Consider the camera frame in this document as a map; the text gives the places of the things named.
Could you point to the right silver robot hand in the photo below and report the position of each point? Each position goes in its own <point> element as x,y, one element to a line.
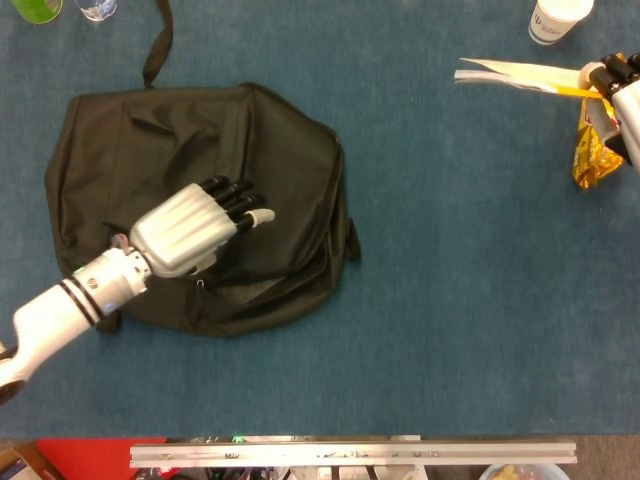
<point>627,110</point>

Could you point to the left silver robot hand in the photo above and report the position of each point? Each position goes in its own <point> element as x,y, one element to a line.
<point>180,230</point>

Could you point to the white and yellow booklet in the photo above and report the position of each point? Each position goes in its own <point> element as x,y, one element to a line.
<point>510,72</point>

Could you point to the black fabric backpack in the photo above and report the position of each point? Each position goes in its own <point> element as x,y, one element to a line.
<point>280,150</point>

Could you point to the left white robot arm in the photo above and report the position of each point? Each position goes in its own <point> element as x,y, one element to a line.
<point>60,310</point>

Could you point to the yellow snack packet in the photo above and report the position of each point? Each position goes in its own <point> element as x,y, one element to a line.
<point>592,160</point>

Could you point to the white paper cup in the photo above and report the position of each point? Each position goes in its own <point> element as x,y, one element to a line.
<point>555,20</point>

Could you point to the blue felt table cloth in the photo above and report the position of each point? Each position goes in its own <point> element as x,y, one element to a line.
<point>400,325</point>

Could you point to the red box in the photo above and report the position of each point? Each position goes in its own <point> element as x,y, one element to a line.
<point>90,460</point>

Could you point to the brown cardboard box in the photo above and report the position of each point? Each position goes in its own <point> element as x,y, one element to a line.
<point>20,467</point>

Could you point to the round bowl with snacks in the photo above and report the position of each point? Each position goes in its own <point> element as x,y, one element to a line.
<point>520,472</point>

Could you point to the aluminium profile rail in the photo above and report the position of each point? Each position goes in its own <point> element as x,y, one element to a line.
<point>350,455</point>

